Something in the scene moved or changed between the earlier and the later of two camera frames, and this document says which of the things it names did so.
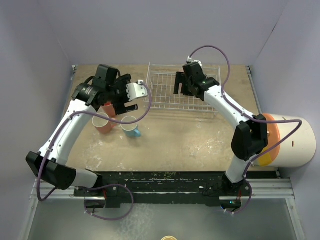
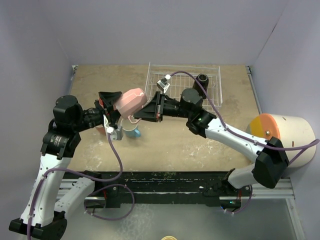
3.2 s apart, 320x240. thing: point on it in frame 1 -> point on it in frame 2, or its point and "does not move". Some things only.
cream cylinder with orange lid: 296,151 does not move
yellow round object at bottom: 169,238 does not move
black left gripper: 119,107 -> 113,117
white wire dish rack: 160,78 does not move
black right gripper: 181,79 -> 154,110
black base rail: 195,188 does not move
